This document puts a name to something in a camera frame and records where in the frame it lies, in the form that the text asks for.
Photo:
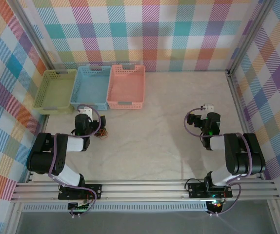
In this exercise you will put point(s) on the green plastic basket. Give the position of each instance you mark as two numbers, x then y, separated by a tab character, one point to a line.
54	92

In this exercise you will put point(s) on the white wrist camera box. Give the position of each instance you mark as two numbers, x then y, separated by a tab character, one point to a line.
208	107
86	112

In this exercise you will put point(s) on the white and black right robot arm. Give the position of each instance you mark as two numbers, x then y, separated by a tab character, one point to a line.
218	143

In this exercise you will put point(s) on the pink plastic basket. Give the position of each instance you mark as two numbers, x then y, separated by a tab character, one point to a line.
127	85

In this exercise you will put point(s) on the aluminium right side rail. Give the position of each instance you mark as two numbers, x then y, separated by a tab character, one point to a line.
237	102

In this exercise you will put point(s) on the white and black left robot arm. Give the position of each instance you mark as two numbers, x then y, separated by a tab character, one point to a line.
74	143

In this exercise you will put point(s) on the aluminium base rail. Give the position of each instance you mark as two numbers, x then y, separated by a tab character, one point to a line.
142	190

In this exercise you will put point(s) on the aluminium left frame post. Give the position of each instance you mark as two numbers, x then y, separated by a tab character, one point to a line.
34	36

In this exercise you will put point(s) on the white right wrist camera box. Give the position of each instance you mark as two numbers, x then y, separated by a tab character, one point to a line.
208	107

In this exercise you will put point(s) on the blue plastic basket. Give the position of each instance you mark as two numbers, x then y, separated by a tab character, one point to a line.
91	90

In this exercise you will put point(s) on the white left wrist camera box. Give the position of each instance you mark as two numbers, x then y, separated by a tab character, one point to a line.
86	112

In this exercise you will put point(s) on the aluminium frame post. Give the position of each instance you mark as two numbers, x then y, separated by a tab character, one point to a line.
34	36
249	36

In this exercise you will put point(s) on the aluminium right frame post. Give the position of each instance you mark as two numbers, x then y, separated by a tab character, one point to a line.
249	36

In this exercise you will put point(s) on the aluminium left side rail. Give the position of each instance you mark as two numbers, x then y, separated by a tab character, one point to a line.
43	123

